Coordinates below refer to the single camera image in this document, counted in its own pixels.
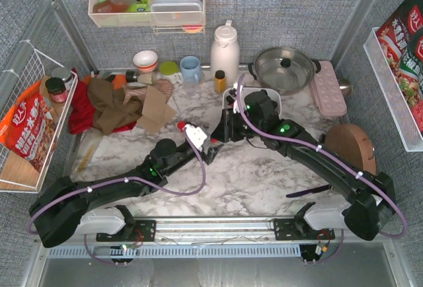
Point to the white plastic storage basket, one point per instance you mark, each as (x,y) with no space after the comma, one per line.
(229,97)

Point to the white thermos jug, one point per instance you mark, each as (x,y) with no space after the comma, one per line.
(225,52)

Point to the steel pot with lid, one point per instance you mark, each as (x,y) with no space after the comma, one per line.
(283,69)

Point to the black bottle cap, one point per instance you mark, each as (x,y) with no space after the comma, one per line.
(131,76)

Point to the clear glass cup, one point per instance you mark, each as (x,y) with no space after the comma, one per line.
(190,89)

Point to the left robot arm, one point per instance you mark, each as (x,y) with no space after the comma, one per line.
(57,213)

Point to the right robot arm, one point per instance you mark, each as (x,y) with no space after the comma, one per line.
(370,197)

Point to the red lid jar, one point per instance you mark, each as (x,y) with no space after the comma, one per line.
(56,89)

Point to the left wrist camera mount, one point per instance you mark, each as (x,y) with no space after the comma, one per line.
(195,135)

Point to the white right wall basket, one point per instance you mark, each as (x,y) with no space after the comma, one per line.
(404,121)

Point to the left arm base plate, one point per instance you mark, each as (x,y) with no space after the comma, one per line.
(141,231)

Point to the brown cloth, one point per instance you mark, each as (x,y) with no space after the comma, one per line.
(110,111)

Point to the round wooden cutting board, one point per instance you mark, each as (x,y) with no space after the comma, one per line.
(352,144)

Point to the clear plastic food container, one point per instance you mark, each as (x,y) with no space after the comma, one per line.
(176,12)

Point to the striped pink towel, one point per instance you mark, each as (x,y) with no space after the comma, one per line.
(162,85)

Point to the red seasoning packet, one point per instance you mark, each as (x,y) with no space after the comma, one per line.
(400,38)

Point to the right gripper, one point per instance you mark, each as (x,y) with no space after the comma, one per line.
(225,127)

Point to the brown cardboard piece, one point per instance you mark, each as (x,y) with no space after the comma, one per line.
(155,112)

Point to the silver lid jar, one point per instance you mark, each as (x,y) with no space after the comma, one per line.
(65,75)

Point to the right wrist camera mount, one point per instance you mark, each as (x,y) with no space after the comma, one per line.
(237,106)

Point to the red coffee capsule top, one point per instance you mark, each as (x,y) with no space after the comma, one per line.
(181,125)

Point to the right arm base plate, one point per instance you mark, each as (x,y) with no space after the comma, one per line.
(291,229)

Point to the white wire side basket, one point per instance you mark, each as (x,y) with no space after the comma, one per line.
(17,174)

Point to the orange snack bag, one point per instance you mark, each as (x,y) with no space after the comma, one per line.
(26,130)

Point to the purple knife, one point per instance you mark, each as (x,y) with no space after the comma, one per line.
(315,190)

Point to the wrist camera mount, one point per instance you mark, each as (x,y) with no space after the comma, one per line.
(237,106)
(195,135)

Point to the steel ladle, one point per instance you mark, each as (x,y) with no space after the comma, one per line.
(345,86)

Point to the cream wall basket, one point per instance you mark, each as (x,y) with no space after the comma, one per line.
(112,13)

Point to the green lid cup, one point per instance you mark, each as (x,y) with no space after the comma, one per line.
(169,71)

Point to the orange striped bowl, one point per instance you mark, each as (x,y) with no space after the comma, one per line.
(146,60)

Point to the orange juice bottle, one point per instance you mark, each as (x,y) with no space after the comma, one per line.
(219,81)

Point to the blue mug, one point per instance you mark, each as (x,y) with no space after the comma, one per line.
(190,68)

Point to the pink egg tray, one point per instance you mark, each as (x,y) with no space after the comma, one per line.
(326,92)

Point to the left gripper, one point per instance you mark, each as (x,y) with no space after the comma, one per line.
(207,149)

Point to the red cloth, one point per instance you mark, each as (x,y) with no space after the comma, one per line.
(81,117)

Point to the orange plate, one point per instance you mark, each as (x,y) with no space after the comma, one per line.
(118,81)

